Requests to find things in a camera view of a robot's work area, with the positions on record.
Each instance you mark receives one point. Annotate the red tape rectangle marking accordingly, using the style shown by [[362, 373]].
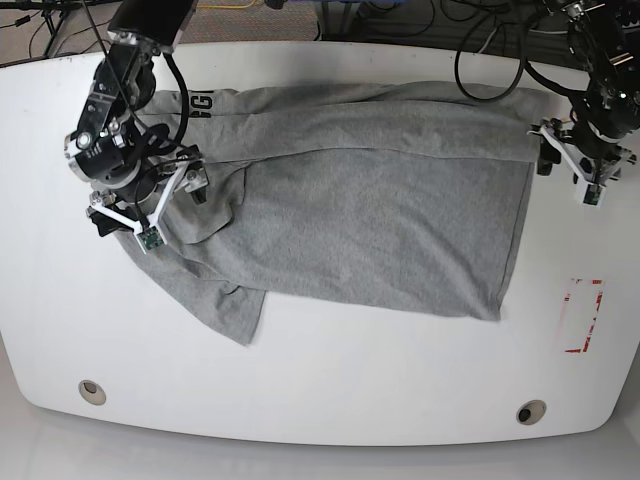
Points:
[[579, 314]]

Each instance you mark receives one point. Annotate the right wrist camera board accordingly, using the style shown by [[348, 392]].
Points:
[[149, 239]]

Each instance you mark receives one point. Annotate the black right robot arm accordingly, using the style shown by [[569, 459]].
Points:
[[110, 140]]

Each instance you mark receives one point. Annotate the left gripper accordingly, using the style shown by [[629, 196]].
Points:
[[591, 157]]

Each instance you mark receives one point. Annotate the grey T-shirt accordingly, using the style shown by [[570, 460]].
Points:
[[406, 197]]

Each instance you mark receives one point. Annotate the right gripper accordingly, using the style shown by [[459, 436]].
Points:
[[145, 199]]

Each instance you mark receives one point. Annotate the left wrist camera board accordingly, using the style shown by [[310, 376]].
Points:
[[593, 194]]

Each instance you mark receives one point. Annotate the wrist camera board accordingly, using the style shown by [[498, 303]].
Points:
[[593, 194], [149, 239]]

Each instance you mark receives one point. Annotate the black tripod stand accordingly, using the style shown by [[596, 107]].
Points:
[[39, 30]]

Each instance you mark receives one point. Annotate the right table cable grommet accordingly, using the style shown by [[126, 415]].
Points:
[[531, 412]]

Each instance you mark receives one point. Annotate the table cable grommet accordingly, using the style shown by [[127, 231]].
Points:
[[531, 412], [92, 393]]

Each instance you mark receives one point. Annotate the left table cable grommet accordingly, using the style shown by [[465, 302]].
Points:
[[92, 393]]

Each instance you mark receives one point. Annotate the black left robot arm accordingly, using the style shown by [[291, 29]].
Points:
[[603, 37]]

